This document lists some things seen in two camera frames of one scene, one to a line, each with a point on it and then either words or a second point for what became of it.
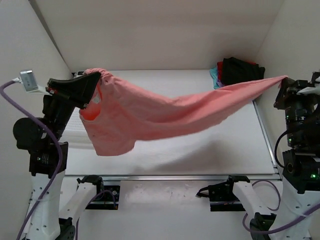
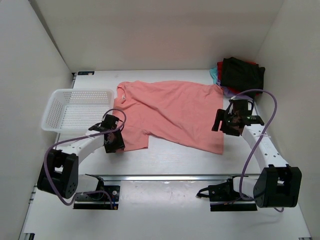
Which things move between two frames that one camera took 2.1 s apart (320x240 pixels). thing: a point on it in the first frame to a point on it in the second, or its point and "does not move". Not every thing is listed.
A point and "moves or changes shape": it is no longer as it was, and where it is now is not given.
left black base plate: x=107 y=198 does not move
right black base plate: x=222 y=198 does not move
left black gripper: x=83 y=84 to x=119 y=144
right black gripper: x=289 y=87 to x=221 y=115
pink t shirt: x=122 y=115 moves or changes shape
